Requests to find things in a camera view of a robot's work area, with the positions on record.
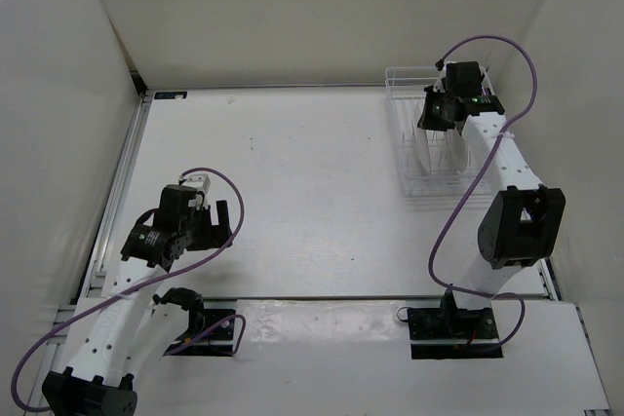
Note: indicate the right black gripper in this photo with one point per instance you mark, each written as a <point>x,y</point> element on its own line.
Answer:
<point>425,120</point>

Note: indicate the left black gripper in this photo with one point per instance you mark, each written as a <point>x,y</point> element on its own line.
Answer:
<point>215,235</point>

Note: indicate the teal rimmed white plate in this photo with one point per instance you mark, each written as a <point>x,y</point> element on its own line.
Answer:
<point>422,148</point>

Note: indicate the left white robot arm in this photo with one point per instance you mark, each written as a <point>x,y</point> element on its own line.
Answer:
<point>140,325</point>

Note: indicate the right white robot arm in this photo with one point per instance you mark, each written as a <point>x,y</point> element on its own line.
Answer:
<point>521,225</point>

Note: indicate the black label sticker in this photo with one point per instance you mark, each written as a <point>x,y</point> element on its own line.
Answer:
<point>177,95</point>

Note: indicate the white wire dish rack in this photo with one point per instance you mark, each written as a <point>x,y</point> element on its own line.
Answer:
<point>405,97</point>

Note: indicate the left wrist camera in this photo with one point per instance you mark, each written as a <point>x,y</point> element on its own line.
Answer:
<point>199,180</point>

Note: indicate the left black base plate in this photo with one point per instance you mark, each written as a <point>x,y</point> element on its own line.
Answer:
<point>210,334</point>

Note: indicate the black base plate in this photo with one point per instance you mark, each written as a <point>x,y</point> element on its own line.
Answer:
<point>462,335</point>
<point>210,334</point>

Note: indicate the aluminium rail frame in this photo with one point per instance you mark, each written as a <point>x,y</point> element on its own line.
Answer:
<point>92,286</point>

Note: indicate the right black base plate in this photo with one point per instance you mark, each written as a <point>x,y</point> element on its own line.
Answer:
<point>462,335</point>

